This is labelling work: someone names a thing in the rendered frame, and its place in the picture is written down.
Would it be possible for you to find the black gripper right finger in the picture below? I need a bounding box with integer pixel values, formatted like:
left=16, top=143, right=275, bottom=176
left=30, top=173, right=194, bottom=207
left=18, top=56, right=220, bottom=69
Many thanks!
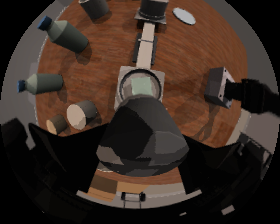
left=177, top=133, right=241, bottom=194

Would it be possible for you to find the white round dish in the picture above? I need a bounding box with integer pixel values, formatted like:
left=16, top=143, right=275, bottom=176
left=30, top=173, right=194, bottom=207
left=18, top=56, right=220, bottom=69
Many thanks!
left=172, top=8, right=196, bottom=26

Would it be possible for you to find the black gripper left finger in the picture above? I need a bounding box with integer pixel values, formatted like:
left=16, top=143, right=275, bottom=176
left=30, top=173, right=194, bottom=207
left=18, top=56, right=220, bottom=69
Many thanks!
left=27, top=122, right=110, bottom=193

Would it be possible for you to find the brown cylinder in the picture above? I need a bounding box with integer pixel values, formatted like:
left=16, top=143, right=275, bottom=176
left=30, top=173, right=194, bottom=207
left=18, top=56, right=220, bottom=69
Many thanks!
left=46, top=114, right=67, bottom=136

